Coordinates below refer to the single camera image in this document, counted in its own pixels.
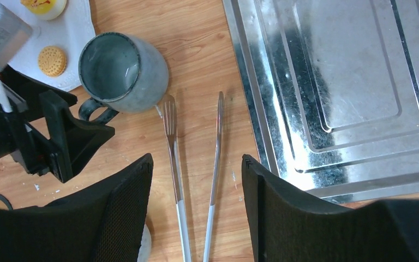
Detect metal tongs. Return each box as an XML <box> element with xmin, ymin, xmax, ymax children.
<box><xmin>162</xmin><ymin>94</ymin><xmax>218</xmax><ymax>261</ymax></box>

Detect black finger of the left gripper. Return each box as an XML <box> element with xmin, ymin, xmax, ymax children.
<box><xmin>40</xmin><ymin>91</ymin><xmax>115</xmax><ymax>183</ymax></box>

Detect white ceramic mug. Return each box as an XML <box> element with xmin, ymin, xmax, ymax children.
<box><xmin>137</xmin><ymin>224</ymin><xmax>152</xmax><ymax>262</ymax></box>

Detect metal serving tray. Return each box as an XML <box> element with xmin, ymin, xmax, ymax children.
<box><xmin>223</xmin><ymin>1</ymin><xmax>419</xmax><ymax>204</ymax></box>

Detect dark grey ceramic mug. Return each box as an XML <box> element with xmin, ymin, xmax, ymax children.
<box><xmin>78</xmin><ymin>32</ymin><xmax>170</xmax><ymax>124</ymax></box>

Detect yellow frosted donut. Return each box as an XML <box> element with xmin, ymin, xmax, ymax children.
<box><xmin>20</xmin><ymin>0</ymin><xmax>67</xmax><ymax>21</ymax></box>

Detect white three-tier dessert stand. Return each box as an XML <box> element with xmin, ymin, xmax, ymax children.
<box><xmin>0</xmin><ymin>0</ymin><xmax>95</xmax><ymax>91</ymax></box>

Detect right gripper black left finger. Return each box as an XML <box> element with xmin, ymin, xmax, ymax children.
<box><xmin>0</xmin><ymin>153</ymin><xmax>153</xmax><ymax>261</ymax></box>

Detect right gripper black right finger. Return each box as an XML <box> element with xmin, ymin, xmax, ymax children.
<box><xmin>242</xmin><ymin>154</ymin><xmax>419</xmax><ymax>261</ymax></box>

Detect orange round macaron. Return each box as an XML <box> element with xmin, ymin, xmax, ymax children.
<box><xmin>38</xmin><ymin>46</ymin><xmax>68</xmax><ymax>77</ymax></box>

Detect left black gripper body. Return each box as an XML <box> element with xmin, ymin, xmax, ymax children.
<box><xmin>0</xmin><ymin>65</ymin><xmax>51</xmax><ymax>174</ymax></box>

